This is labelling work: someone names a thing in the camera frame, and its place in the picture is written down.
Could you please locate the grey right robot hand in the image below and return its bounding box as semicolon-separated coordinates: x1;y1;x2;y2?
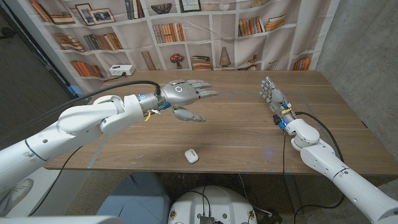
259;75;296;124

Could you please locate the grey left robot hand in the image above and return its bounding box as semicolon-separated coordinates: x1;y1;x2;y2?
143;78;218;123

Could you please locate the white AirPods case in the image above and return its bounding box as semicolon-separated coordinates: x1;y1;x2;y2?
184;148;200;165

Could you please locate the white power strip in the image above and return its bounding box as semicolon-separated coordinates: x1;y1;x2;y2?
109;64;136;77

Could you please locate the printed bookshelf backdrop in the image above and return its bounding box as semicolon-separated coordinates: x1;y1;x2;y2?
4;0;341;99

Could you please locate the grey table leg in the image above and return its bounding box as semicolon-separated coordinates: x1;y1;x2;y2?
284;174;304;214

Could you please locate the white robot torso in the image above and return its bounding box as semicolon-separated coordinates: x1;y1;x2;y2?
167;185;258;224

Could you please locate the black power adapter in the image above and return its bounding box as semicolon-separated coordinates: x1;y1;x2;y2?
259;208;284;224

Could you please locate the black torso electronics module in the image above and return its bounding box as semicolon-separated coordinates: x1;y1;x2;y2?
198;214;223;224

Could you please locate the dark grey partition panel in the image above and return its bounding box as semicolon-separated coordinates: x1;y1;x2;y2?
0;6;78;147

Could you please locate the white shoe of person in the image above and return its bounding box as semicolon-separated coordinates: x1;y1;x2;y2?
0;178;34;216

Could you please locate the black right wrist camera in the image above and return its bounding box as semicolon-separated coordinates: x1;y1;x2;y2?
272;114;286;130

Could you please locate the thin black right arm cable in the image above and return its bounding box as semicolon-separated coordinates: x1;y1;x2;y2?
281;129;287;175

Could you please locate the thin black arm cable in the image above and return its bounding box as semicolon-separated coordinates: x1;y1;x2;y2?
27;145;84;217
281;129;287;175

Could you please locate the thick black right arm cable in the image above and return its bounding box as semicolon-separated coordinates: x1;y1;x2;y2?
295;111;346;224

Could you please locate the black power strip cord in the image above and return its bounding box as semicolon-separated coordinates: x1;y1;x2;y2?
102;72;127;84

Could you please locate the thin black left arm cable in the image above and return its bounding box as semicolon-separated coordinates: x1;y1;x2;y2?
27;145;84;217

